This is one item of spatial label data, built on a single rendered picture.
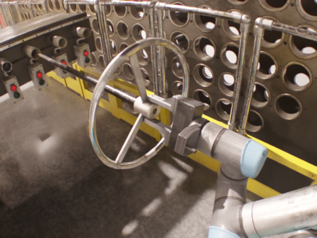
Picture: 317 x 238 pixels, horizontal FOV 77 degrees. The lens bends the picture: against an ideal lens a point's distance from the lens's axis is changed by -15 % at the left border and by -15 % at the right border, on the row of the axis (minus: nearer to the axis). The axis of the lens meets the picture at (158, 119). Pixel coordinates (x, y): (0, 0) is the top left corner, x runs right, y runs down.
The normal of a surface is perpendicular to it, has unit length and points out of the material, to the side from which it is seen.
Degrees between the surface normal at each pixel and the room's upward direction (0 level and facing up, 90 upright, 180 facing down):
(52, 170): 0
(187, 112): 70
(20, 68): 90
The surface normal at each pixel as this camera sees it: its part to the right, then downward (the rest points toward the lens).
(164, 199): -0.06, -0.79
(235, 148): -0.44, -0.33
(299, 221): -0.54, 0.22
